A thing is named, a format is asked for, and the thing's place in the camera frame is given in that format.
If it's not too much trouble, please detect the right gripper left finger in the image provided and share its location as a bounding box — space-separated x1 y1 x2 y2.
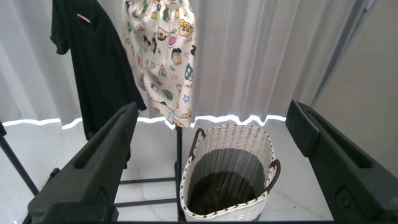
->
27 101 139 223

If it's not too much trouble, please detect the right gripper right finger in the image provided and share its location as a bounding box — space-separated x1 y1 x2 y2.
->
285 99 398 224

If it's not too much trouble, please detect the black garment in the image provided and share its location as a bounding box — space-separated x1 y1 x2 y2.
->
50 0 147 169

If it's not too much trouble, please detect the cream printed garment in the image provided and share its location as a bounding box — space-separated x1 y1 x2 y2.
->
122 0 197 128

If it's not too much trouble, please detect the pink clothes hanger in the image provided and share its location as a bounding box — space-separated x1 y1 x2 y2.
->
76 12 92 24

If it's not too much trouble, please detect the black clothes rack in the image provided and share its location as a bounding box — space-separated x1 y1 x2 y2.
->
0 121 187 222

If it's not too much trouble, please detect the white laundry basket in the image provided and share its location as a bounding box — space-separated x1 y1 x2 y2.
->
179 123 282 222

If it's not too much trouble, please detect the white curtain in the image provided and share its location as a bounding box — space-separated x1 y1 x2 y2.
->
0 0 379 127

